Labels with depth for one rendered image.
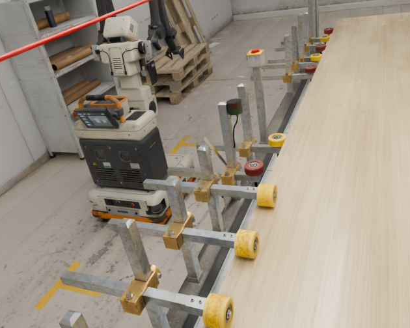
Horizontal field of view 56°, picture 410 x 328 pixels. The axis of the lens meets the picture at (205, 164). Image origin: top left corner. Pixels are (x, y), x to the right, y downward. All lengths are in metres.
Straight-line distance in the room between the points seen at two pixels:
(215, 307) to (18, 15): 3.35
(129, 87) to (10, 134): 1.64
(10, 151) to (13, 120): 0.30
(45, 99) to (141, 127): 1.75
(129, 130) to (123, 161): 0.27
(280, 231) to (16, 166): 3.31
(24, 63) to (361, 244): 3.48
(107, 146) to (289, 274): 1.85
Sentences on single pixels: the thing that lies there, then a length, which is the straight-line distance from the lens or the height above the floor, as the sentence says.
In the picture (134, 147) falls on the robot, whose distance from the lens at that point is 2.60.
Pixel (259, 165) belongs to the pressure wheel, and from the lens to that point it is 1.62.
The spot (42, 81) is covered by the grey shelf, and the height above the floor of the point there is 0.86.
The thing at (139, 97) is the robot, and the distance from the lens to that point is 2.89.
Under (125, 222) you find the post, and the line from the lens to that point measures 1.01.
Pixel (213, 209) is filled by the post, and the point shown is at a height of 0.83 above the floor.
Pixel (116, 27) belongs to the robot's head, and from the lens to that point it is 2.84.
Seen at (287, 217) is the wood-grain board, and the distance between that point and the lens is 1.34.
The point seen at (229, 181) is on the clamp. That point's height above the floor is 0.85.
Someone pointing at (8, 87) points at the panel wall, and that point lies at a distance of 4.18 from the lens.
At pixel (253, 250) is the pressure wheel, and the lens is 1.17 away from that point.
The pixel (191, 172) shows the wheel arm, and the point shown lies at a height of 0.86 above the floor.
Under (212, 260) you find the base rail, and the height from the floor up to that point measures 0.70.
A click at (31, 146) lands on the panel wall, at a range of 4.34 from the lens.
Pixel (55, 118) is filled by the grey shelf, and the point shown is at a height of 0.47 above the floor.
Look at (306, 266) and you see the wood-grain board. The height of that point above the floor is 0.90.
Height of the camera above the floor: 1.74
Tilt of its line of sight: 30 degrees down
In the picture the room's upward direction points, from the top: 11 degrees counter-clockwise
